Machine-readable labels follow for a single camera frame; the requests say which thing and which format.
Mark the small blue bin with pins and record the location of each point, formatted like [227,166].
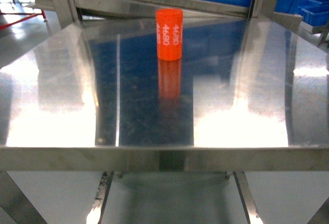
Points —
[314,12]

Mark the orange cylindrical capacitor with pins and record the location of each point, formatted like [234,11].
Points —
[169,31]

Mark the stainless steel rack frame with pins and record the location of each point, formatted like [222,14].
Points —
[69,11]

